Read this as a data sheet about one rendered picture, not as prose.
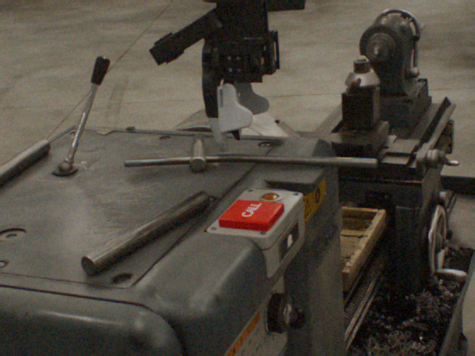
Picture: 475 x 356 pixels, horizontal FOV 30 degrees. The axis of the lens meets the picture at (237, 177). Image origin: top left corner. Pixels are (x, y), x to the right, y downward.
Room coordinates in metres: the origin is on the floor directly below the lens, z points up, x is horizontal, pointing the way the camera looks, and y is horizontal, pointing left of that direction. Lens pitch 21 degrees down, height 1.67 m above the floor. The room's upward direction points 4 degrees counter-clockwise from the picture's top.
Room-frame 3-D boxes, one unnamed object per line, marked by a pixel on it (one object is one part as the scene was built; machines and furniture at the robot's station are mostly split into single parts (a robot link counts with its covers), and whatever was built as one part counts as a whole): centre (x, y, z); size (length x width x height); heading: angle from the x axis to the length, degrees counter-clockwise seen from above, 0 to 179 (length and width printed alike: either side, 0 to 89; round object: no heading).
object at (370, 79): (1.99, -0.30, 1.13); 0.08 x 0.08 x 0.03
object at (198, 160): (1.19, 0.05, 1.27); 0.12 x 0.02 x 0.02; 0
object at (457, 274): (1.84, -0.47, 0.69); 0.08 x 0.03 x 0.03; 67
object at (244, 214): (0.96, -0.01, 1.26); 0.06 x 0.06 x 0.02; 67
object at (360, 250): (1.69, -0.08, 0.89); 0.36 x 0.30 x 0.04; 67
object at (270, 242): (0.98, -0.02, 1.23); 0.13 x 0.08 x 0.05; 157
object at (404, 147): (2.02, -0.24, 0.95); 0.43 x 0.17 x 0.05; 67
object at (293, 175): (1.11, -0.08, 1.24); 0.09 x 0.08 x 0.03; 157
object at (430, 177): (2.07, -0.25, 0.90); 0.47 x 0.30 x 0.06; 67
